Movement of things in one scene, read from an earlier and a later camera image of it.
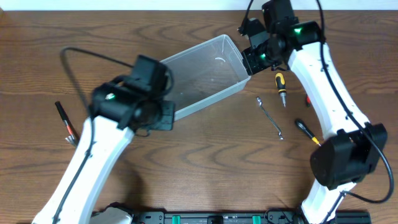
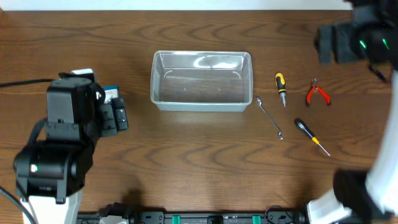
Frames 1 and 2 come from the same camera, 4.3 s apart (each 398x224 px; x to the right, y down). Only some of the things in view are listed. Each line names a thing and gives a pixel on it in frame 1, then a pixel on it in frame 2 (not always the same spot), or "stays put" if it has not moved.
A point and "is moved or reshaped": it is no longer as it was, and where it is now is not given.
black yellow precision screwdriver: [302, 126] stays put
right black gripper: [251, 65] to [324, 42]
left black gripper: [166, 122] to [107, 126]
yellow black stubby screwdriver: [280, 83] stays put
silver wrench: [263, 109] stays put
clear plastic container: [204, 73] is moved or reshaped
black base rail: [239, 216] stays put
